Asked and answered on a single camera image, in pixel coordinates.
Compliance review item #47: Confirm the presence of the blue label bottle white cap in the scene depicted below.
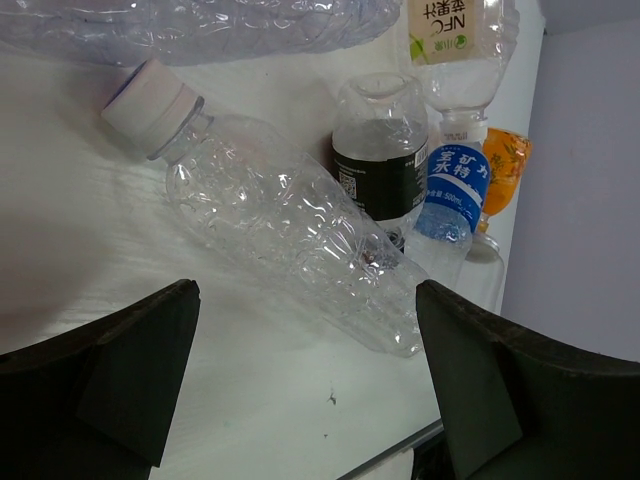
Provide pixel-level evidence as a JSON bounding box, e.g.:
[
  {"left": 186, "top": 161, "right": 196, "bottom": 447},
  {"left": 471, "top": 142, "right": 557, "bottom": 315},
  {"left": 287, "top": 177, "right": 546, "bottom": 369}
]
[{"left": 405, "top": 121, "right": 491, "bottom": 289}]

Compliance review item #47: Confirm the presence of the orange label bottle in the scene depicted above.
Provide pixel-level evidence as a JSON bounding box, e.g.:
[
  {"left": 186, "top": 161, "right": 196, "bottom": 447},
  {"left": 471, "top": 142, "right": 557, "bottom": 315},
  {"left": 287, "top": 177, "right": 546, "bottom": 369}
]
[{"left": 477, "top": 128, "right": 533, "bottom": 233}]

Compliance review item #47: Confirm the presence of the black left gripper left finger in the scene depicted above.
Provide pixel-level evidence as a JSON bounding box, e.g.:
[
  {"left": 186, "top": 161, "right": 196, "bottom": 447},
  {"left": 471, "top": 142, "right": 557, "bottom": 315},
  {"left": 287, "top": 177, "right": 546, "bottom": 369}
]
[{"left": 1, "top": 279, "right": 201, "bottom": 479}]

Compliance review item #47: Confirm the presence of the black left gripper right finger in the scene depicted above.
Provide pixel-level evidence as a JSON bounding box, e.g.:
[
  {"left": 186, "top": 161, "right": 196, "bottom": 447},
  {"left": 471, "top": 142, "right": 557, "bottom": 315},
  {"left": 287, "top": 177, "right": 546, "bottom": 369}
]
[{"left": 416, "top": 280, "right": 639, "bottom": 479}]

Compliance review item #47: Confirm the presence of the large clear juice bottle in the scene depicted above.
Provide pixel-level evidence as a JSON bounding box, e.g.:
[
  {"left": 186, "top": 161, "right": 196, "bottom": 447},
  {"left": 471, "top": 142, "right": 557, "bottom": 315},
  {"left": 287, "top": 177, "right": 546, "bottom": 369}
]
[{"left": 397, "top": 0, "right": 520, "bottom": 144}]

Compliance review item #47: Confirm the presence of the black label bottle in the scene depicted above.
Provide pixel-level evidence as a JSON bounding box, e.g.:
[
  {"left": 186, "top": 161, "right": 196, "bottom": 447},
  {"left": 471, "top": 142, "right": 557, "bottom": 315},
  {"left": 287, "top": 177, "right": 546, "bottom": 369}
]
[{"left": 331, "top": 72, "right": 429, "bottom": 250}]

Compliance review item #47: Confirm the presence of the clear jar bottle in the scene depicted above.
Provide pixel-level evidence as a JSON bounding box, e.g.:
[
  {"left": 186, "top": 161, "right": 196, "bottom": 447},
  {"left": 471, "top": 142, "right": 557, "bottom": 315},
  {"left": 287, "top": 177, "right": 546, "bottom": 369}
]
[{"left": 455, "top": 232, "right": 506, "bottom": 313}]

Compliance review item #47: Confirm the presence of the clear bottle white cap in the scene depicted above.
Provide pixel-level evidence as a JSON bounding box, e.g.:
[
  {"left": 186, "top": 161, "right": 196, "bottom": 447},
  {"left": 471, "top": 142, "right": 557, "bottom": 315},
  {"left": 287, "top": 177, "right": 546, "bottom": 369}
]
[{"left": 101, "top": 59, "right": 427, "bottom": 358}]

